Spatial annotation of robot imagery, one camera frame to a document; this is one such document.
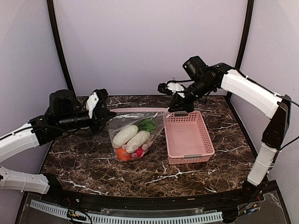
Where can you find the left black frame post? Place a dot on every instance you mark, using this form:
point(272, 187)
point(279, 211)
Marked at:
point(58, 44)

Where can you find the white toy radish with leaves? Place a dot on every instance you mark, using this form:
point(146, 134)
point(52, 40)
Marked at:
point(134, 143)

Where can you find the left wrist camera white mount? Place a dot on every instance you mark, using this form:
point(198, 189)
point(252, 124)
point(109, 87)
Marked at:
point(93, 104)

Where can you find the black front rail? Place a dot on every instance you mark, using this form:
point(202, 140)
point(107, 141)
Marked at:
point(83, 201)

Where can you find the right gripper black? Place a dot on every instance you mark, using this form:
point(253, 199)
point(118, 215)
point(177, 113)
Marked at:
point(183, 104)

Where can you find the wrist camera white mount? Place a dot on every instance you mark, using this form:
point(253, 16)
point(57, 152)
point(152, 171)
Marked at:
point(93, 104)
point(170, 88)

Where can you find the clear zip top bag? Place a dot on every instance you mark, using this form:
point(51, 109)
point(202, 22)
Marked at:
point(131, 116)

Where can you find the black frame post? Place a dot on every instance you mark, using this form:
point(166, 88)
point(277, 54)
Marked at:
point(245, 33)
point(58, 44)

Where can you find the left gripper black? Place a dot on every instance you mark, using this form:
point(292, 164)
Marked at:
point(100, 114)

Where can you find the pink perforated plastic basket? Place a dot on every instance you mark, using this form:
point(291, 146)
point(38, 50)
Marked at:
point(187, 138)

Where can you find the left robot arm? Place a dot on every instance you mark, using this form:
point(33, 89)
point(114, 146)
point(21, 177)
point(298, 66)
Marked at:
point(65, 114)

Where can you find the orange toy fruit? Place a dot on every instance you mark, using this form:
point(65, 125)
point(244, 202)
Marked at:
point(122, 155)

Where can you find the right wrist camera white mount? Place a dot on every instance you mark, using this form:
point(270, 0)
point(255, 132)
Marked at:
point(170, 88)

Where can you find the right black frame post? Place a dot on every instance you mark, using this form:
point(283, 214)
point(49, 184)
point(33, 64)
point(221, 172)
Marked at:
point(245, 33)

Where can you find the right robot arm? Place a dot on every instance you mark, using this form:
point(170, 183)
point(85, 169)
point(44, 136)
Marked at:
point(205, 79)

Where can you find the white slotted cable duct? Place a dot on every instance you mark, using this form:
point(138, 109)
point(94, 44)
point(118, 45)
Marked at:
point(126, 217)

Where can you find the red toy fruit front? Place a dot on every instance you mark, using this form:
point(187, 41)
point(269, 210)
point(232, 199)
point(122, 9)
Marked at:
point(138, 153)

